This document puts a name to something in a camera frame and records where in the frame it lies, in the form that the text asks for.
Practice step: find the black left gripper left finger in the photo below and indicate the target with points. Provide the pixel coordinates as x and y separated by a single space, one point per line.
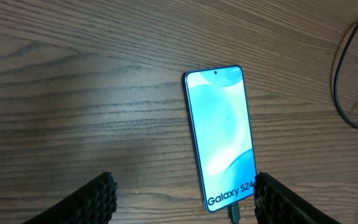
95 202

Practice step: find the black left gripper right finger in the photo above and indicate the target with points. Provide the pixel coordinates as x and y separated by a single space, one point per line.
275 203

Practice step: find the black smartphone lit screen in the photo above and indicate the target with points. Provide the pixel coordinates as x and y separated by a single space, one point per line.
219 121

